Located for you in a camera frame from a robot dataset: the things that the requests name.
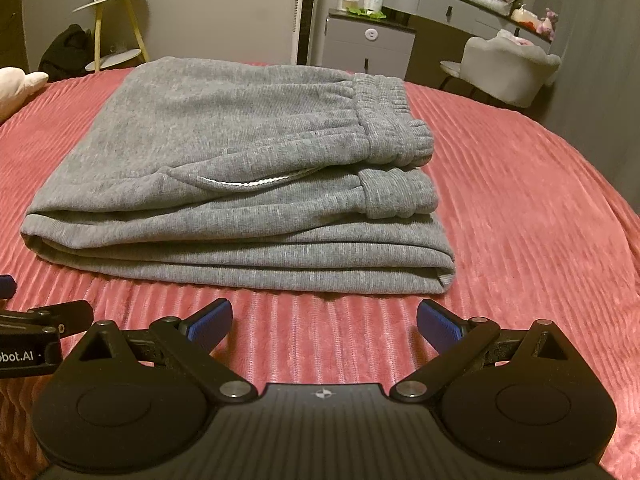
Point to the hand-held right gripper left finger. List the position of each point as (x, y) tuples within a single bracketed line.
[(212, 320)]

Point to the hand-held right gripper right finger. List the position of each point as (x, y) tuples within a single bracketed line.
[(440, 321)]

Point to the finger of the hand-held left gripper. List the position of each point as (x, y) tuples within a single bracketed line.
[(6, 287), (50, 317)]

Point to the grey sweat pants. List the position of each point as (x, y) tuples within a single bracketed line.
[(200, 135)]

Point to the pink ribbed bedspread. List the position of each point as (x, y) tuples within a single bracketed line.
[(500, 210)]

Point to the white pillow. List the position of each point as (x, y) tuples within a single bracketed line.
[(17, 87)]

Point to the black bag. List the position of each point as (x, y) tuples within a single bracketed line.
[(65, 55)]

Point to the grey upholstered chair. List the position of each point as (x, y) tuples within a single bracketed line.
[(505, 70)]

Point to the grey drawer cabinet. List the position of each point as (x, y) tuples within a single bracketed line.
[(370, 47)]

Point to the pink cloth on chair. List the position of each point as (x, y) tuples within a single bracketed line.
[(517, 38)]

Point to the pink plush toy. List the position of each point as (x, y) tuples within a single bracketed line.
[(547, 25)]

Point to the orange white container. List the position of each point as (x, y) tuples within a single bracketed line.
[(525, 17)]

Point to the green leafy decoration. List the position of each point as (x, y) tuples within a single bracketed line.
[(367, 14)]

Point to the grey vanity desk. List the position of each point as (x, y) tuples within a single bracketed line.
[(440, 2)]

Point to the white tower air conditioner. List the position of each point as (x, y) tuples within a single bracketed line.
[(305, 10)]

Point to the small white box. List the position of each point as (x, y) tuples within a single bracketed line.
[(348, 3)]

